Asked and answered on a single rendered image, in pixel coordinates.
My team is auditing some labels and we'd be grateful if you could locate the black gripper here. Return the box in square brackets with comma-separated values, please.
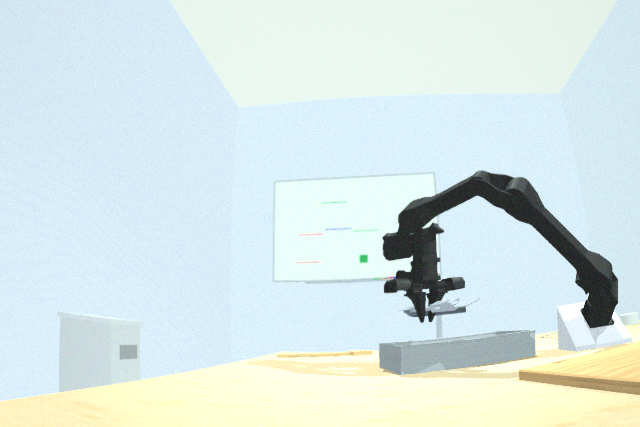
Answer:
[384, 252, 466, 323]

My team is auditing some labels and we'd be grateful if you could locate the light wooden board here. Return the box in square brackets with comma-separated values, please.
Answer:
[519, 342, 640, 395]

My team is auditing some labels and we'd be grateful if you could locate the light grey roasting tin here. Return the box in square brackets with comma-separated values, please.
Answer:
[378, 329, 536, 375]

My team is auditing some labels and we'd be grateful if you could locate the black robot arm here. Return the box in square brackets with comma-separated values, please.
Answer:
[382, 170, 618, 329]

